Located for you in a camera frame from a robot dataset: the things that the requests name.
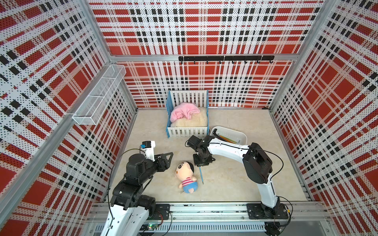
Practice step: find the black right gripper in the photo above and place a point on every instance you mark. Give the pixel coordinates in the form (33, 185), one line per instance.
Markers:
(198, 163)

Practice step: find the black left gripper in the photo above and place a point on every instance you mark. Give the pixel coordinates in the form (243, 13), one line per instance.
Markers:
(165, 164)

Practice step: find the light blue hex key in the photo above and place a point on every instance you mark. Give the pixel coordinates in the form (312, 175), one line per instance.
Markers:
(201, 175)

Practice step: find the orange hex key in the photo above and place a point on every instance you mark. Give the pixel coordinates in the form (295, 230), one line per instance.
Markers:
(226, 140)

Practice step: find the lime green hex key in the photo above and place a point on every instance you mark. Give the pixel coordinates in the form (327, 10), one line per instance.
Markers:
(229, 138)

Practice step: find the large black hex key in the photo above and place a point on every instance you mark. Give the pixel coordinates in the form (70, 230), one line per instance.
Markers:
(214, 132)

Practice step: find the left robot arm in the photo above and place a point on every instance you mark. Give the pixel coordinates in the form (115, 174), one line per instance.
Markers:
(128, 207)

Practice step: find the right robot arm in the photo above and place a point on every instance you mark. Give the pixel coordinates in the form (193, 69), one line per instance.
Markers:
(257, 163)

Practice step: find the white plastic storage box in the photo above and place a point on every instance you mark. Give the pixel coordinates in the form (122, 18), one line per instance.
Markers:
(237, 136)

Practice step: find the cartoon boy plush doll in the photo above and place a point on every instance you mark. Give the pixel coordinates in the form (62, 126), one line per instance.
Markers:
(185, 174)

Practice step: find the cream fluffy mattress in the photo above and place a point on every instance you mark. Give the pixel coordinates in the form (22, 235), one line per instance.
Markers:
(197, 120)

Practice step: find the pink cloth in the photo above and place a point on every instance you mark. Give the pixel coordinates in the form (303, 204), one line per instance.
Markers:
(184, 110)

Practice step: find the white and blue toy crib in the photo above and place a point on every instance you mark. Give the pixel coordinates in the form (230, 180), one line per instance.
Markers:
(175, 98)

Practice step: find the green circuit board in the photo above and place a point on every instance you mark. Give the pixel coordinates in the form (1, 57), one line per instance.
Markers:
(151, 227)

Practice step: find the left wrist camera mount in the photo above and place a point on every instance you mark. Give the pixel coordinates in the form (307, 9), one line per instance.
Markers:
(148, 148)

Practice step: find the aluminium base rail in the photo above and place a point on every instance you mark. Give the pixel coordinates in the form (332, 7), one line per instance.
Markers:
(292, 219)

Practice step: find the white wire mesh basket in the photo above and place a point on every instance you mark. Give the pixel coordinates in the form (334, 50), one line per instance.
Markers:
(93, 107)

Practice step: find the black hook rail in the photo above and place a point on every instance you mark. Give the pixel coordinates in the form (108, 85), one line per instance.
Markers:
(225, 58)

